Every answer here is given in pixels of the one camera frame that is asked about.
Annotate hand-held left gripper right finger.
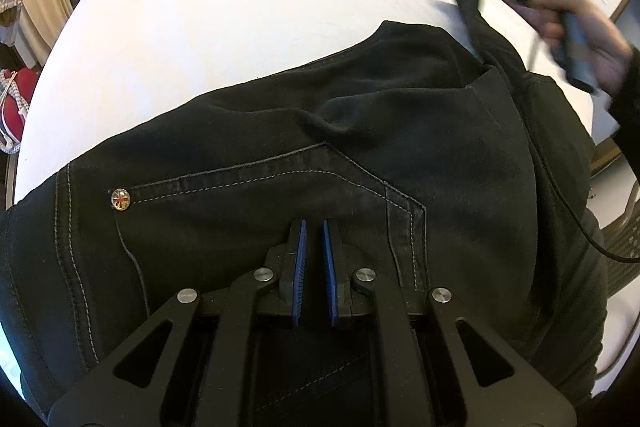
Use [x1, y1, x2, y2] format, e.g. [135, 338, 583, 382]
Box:
[322, 219, 576, 427]

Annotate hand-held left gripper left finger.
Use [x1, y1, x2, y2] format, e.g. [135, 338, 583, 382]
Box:
[47, 218, 308, 427]

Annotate black pants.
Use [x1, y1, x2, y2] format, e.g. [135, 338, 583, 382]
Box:
[0, 21, 623, 427]

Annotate person's right hand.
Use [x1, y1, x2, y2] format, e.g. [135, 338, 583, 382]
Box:
[527, 0, 636, 95]

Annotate white bed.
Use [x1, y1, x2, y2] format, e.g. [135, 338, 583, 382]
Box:
[12, 0, 633, 380]

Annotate red bag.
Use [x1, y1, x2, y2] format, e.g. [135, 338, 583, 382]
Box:
[0, 67, 42, 154]

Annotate black cable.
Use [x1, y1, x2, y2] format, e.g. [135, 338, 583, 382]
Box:
[530, 142, 640, 264]

